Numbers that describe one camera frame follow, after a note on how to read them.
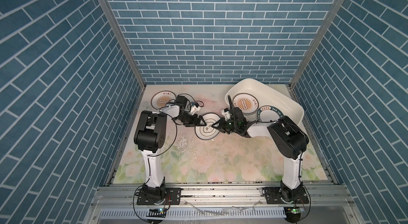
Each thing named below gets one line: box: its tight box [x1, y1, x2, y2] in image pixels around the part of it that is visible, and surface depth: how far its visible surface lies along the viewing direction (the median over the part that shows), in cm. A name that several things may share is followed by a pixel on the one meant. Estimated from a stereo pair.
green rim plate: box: [256, 105, 284, 122], surface depth 107 cm
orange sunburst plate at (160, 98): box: [150, 90, 177, 110], surface depth 114 cm
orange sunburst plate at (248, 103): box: [232, 92, 260, 116], surface depth 110 cm
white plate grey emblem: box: [194, 112, 221, 141], surface depth 96 cm
